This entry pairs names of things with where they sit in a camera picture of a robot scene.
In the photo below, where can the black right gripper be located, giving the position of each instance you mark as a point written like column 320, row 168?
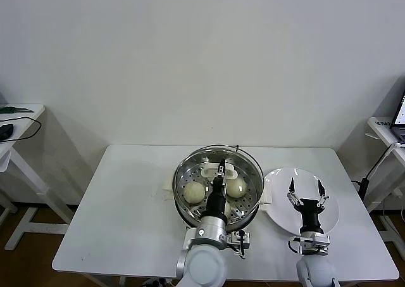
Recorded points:
column 310, row 214

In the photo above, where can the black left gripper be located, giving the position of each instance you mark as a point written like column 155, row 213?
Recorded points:
column 216, row 203

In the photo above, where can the white steamed baozi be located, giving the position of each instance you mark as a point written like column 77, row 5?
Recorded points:
column 228, row 210
column 193, row 192
column 236, row 187

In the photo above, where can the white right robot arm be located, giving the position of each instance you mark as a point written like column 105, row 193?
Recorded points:
column 316, row 271

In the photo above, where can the stainless steel steamer basket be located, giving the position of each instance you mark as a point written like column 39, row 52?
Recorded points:
column 250, row 217

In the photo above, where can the white round plate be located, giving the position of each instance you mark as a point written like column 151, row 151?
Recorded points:
column 278, row 204

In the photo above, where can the white electric cooker base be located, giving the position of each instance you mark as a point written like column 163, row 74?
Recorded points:
column 267, row 198

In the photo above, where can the open laptop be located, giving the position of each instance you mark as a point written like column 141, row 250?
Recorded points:
column 399, row 116

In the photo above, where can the white floor power strip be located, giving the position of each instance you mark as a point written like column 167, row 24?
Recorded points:
column 155, row 282

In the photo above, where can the black computer mouse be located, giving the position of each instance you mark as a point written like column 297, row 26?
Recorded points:
column 5, row 131

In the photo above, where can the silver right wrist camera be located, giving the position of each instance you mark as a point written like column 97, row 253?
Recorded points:
column 311, row 243

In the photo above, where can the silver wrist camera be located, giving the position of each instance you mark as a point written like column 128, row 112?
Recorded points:
column 239, row 240
column 311, row 243

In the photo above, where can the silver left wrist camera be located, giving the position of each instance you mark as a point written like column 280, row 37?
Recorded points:
column 239, row 240

